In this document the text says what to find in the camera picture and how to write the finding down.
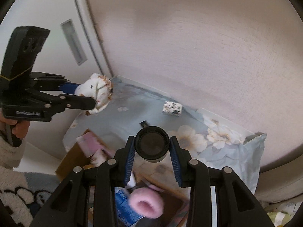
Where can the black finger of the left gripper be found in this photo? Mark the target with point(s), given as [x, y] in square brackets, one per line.
[68, 101]

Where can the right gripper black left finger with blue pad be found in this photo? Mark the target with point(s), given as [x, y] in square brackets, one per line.
[68, 205]

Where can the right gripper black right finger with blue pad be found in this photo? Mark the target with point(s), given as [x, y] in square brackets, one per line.
[235, 203]

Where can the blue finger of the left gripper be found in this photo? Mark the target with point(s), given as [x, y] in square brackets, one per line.
[68, 87]

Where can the white floral cloth bundle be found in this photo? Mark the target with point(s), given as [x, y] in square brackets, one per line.
[98, 87]

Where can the blue tissue pack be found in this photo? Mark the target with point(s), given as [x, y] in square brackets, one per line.
[125, 213]

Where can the white floral scrunchie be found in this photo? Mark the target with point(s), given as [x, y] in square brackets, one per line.
[101, 156]

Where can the pink fluffy scrunchie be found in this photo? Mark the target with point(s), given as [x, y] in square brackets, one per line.
[146, 202]

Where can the black round jar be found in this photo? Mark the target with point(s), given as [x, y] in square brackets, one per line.
[152, 144]

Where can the person's left hand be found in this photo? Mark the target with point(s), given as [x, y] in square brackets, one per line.
[20, 128]

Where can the white sliding door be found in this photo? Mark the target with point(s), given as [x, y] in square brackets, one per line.
[72, 48]

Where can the grey blue fluffy rug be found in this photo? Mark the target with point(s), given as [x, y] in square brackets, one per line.
[41, 187]

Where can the yellow green floral bedding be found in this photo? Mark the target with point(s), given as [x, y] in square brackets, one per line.
[282, 213]

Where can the cardboard box pink flaps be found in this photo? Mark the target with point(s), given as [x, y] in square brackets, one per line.
[90, 151]

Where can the white fleece panda sleeve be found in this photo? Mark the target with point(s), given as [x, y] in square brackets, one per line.
[15, 194]

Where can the light blue floral cloth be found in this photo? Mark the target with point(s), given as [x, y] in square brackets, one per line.
[214, 144]

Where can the black red lipstick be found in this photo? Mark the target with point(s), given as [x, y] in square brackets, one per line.
[144, 124]

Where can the small floral patterned box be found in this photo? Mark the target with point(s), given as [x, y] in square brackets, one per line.
[172, 108]

